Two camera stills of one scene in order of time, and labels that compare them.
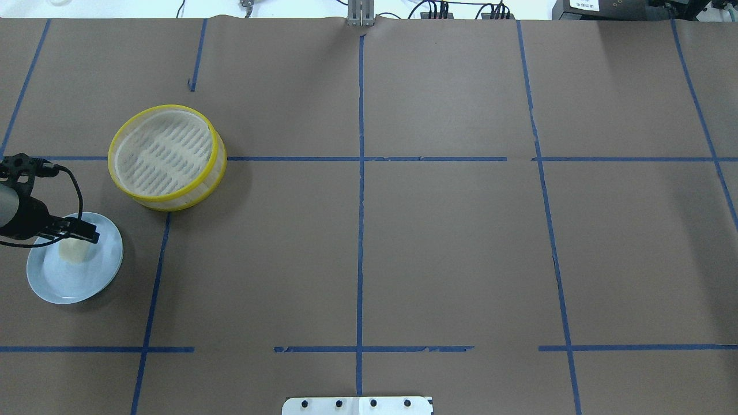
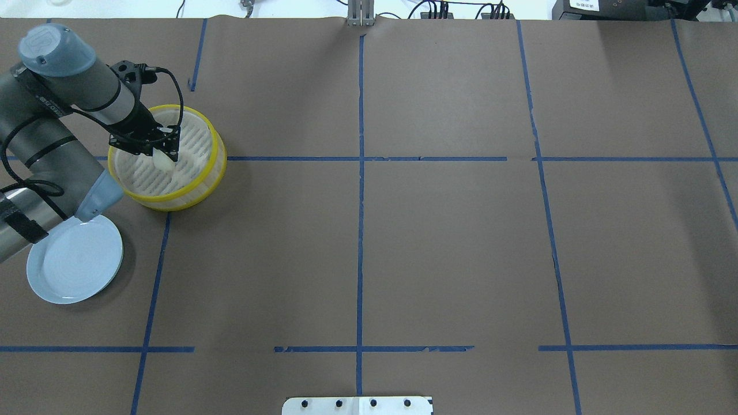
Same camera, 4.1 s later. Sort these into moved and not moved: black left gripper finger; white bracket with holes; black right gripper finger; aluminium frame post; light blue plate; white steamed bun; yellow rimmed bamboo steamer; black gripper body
Moved: white steamed bun; black right gripper finger; black gripper body; black left gripper finger
Not moved: yellow rimmed bamboo steamer; aluminium frame post; white bracket with holes; light blue plate
